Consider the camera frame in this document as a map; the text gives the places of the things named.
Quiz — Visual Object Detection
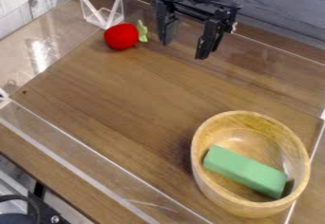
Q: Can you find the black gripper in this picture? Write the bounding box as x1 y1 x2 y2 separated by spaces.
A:
155 0 241 60

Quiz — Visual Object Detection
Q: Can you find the clear acrylic table barrier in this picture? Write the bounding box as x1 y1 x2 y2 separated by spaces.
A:
0 0 325 224

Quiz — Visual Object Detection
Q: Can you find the red plush strawberry toy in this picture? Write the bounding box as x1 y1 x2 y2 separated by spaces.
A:
105 20 149 50

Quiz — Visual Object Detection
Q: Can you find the black clamp with cable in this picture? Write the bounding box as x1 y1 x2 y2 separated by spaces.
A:
0 195 71 224

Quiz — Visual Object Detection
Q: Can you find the clear acrylic corner bracket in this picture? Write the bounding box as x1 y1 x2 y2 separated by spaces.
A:
81 0 125 29

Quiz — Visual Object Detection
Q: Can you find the wooden bowl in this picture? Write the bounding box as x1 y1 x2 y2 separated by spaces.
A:
190 110 312 218

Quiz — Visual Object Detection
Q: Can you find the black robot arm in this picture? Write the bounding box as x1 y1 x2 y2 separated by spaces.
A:
153 0 241 60

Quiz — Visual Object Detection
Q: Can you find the green rectangular block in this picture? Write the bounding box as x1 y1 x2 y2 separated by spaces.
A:
204 145 288 199

